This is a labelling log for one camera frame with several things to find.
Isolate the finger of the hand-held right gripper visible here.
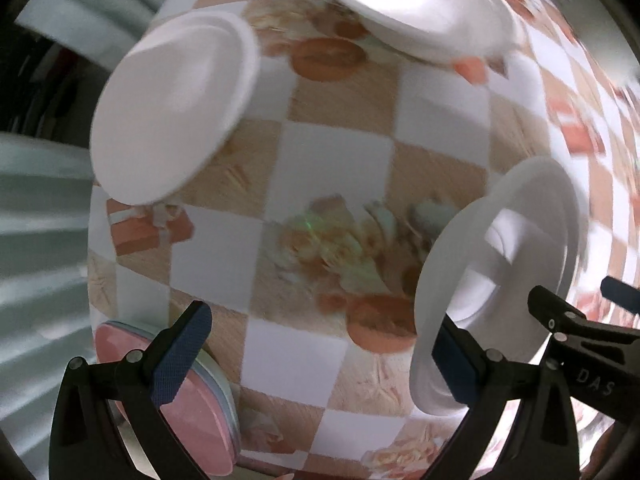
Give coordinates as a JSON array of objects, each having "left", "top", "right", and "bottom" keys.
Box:
[
  {"left": 527, "top": 284, "right": 640, "bottom": 347},
  {"left": 600, "top": 275, "right": 640, "bottom": 312}
]

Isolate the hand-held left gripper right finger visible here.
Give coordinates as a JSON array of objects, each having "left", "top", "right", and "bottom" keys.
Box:
[{"left": 432, "top": 319, "right": 584, "bottom": 480}]

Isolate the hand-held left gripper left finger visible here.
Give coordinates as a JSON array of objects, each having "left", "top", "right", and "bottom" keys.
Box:
[{"left": 48, "top": 301, "right": 214, "bottom": 480}]

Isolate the pink square plate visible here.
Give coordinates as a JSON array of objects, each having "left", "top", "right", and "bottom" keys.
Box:
[{"left": 95, "top": 322, "right": 238, "bottom": 478}]

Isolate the green square plate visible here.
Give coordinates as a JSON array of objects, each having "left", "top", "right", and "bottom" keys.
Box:
[{"left": 107, "top": 320, "right": 242, "bottom": 461}]

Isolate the white foam bowl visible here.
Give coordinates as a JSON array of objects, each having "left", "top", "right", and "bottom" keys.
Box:
[
  {"left": 322, "top": 0, "right": 526, "bottom": 66},
  {"left": 90, "top": 10, "right": 261, "bottom": 207},
  {"left": 409, "top": 155, "right": 583, "bottom": 417}
]

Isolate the checkered printed tablecloth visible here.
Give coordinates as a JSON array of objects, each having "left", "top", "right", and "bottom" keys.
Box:
[{"left": 87, "top": 0, "right": 640, "bottom": 480}]

